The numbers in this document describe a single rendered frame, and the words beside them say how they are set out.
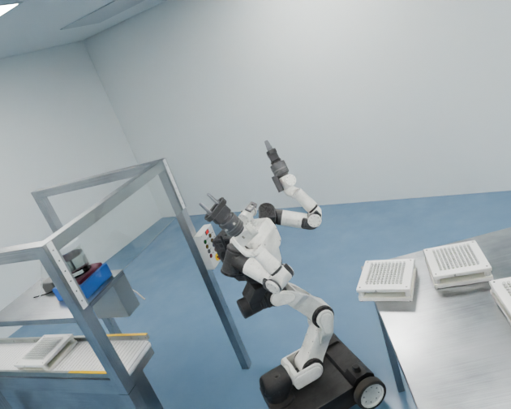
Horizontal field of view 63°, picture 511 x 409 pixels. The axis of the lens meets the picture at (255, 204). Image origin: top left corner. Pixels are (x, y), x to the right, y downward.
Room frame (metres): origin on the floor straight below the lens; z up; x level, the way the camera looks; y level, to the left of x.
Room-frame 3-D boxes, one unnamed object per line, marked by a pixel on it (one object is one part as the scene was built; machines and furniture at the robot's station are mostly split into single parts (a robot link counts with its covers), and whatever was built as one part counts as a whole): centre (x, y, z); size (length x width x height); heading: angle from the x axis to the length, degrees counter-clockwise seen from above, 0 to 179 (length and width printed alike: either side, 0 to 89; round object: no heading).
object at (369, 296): (1.71, -0.49, 0.91); 0.24 x 0.24 x 0.02; 59
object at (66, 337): (2.15, 1.45, 0.95); 0.25 x 0.24 x 0.02; 154
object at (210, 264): (2.58, 0.39, 1.02); 0.17 x 0.06 x 0.26; 154
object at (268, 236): (2.07, 0.11, 1.15); 0.34 x 0.30 x 0.36; 149
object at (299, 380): (2.05, 0.06, 0.28); 0.21 x 0.20 x 0.13; 104
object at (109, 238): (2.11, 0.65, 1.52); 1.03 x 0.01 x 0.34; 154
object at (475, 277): (1.65, -0.80, 0.91); 0.24 x 0.24 x 0.02; 72
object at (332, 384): (2.06, 0.03, 0.19); 0.64 x 0.52 x 0.33; 104
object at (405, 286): (1.71, -0.49, 0.96); 0.25 x 0.24 x 0.02; 149
